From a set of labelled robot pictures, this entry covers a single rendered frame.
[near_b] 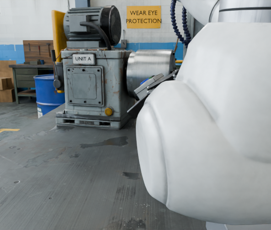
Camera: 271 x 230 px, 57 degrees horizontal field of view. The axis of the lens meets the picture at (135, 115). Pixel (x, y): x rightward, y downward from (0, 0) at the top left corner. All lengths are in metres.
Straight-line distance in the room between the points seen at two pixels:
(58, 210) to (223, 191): 0.47
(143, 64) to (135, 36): 5.22
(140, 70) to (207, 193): 0.93
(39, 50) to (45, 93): 3.82
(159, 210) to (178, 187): 0.39
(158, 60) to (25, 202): 0.76
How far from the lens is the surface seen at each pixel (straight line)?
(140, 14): 6.37
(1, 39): 7.35
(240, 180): 0.22
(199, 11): 0.64
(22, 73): 6.09
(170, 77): 0.62
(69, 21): 1.25
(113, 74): 1.14
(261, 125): 0.21
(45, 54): 6.62
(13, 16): 7.22
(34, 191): 0.73
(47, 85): 2.88
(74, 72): 1.20
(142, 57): 1.15
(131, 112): 0.64
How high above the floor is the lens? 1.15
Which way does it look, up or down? 14 degrees down
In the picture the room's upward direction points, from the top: straight up
